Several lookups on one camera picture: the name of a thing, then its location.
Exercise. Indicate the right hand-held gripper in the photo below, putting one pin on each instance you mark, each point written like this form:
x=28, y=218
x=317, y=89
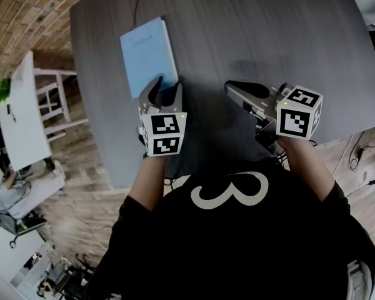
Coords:
x=297, y=114

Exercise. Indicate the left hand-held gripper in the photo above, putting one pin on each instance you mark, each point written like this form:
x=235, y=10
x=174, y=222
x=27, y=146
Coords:
x=164, y=133

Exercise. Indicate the light blue notebook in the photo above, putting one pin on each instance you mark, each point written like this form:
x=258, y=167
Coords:
x=147, y=53

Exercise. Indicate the person's right forearm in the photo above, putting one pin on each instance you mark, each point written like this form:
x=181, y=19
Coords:
x=306, y=164

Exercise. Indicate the person's left forearm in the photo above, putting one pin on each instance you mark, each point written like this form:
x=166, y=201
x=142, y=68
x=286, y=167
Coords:
x=150, y=180

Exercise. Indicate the white wooden chair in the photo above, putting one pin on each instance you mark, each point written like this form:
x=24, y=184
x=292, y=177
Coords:
x=54, y=102

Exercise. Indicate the white side table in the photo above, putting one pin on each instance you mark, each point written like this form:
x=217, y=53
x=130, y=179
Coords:
x=23, y=117

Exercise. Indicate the person's black printed shirt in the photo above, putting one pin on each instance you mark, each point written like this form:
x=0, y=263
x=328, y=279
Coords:
x=231, y=248

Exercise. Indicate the green potted plant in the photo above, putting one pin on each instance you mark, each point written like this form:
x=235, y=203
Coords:
x=3, y=89

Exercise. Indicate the black office chair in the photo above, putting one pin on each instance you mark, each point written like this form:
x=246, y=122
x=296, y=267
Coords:
x=15, y=225

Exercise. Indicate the person's grey shoe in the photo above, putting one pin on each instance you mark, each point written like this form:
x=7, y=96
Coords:
x=361, y=280

